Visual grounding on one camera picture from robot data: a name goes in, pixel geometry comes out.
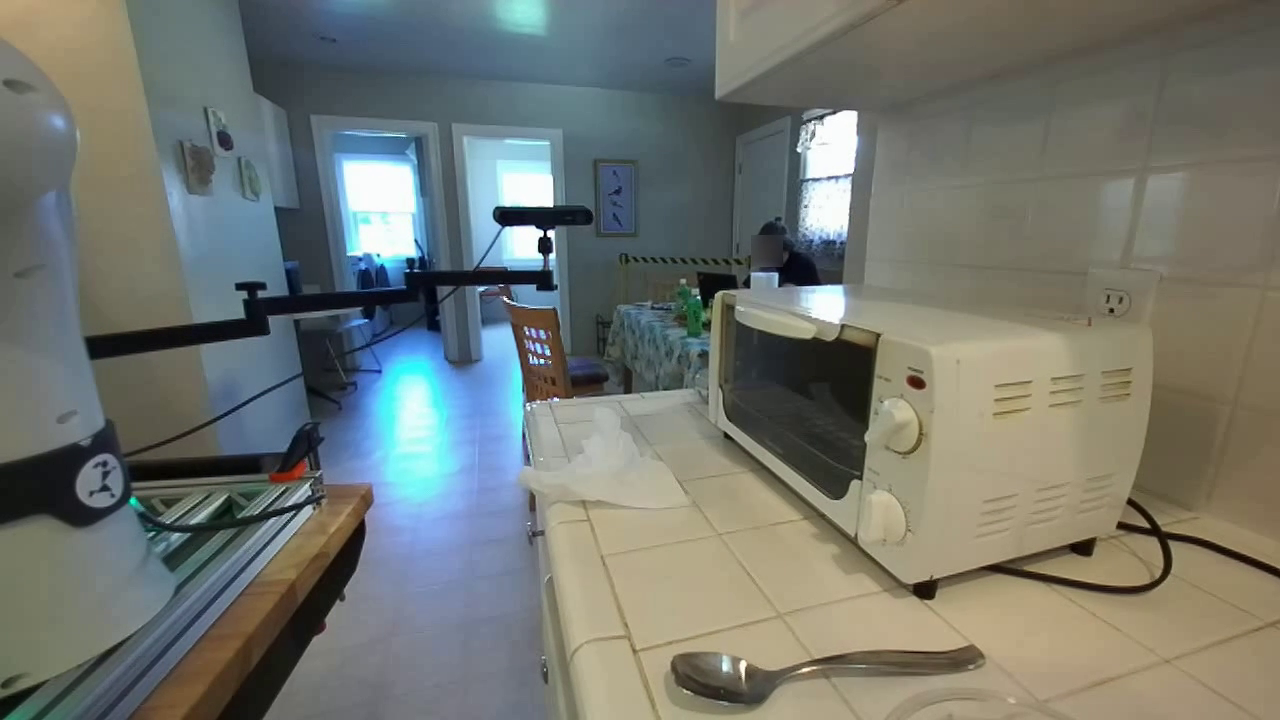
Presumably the seated person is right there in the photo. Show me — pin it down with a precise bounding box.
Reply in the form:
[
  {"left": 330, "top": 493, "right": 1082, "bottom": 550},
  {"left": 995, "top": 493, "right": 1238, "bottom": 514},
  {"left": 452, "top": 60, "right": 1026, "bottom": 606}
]
[{"left": 754, "top": 214, "right": 818, "bottom": 282}]

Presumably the metal spoon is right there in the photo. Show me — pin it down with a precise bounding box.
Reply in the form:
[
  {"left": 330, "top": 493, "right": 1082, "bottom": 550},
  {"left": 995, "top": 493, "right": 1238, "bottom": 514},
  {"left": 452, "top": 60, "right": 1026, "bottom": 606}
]
[{"left": 668, "top": 642, "right": 985, "bottom": 707}]

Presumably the green bottle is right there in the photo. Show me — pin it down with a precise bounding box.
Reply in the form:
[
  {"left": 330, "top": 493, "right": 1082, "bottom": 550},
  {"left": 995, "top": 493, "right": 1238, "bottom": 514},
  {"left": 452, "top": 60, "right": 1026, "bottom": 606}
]
[{"left": 672, "top": 281, "right": 702, "bottom": 337}]

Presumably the black toaster power cord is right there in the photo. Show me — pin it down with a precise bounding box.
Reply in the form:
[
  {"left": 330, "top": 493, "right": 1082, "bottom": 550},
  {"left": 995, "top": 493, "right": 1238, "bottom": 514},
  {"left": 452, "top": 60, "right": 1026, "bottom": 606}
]
[{"left": 989, "top": 497, "right": 1280, "bottom": 600}]

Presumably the framed wall picture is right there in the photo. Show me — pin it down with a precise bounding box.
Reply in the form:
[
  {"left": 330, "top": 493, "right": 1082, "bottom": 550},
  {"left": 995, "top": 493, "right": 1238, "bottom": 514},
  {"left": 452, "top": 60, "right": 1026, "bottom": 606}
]
[{"left": 596, "top": 159, "right": 639, "bottom": 237}]

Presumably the black stereo camera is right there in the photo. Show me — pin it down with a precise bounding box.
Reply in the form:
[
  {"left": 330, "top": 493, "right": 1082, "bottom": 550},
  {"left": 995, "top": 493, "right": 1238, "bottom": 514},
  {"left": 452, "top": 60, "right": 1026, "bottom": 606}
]
[{"left": 490, "top": 204, "right": 590, "bottom": 227}]

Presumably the wooden chair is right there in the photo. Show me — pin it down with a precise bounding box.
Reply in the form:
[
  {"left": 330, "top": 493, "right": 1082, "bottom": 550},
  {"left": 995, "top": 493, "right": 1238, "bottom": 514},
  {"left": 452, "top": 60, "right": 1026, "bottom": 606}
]
[{"left": 507, "top": 300, "right": 607, "bottom": 400}]

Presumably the upper white cabinet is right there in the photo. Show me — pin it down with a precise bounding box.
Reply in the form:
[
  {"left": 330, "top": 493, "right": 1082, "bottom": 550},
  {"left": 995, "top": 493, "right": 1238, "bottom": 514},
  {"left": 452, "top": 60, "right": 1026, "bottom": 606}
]
[{"left": 714, "top": 0, "right": 1257, "bottom": 106}]

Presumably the white wall outlet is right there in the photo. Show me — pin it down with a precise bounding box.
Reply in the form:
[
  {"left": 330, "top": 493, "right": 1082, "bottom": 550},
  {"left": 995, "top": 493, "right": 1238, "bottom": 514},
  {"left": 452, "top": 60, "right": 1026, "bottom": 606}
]
[{"left": 1082, "top": 266, "right": 1158, "bottom": 323}]

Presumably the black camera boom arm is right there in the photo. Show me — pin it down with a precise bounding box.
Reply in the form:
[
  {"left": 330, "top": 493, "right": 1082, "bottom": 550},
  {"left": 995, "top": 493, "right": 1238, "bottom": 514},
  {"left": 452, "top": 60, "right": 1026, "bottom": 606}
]
[{"left": 88, "top": 266, "right": 552, "bottom": 361}]

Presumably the floral cloth table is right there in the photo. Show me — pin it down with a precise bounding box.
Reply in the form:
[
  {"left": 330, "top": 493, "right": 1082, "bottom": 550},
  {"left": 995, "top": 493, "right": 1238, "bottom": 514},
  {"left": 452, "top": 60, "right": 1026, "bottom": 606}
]
[{"left": 607, "top": 305, "right": 709, "bottom": 390}]

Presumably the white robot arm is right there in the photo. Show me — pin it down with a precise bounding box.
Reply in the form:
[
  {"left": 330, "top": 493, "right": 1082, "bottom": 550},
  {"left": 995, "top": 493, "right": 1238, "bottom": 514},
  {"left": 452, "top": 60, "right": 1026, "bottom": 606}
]
[{"left": 0, "top": 42, "right": 175, "bottom": 697}]

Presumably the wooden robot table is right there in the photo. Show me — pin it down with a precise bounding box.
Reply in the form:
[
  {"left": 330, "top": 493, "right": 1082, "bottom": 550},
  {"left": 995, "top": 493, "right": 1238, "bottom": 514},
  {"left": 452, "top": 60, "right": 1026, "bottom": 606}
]
[{"left": 130, "top": 483, "right": 372, "bottom": 720}]

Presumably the white toaster oven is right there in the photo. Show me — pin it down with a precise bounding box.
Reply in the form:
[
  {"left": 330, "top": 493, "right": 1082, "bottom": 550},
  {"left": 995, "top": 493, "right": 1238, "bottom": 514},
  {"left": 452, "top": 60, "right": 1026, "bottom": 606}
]
[{"left": 709, "top": 282, "right": 1150, "bottom": 596}]

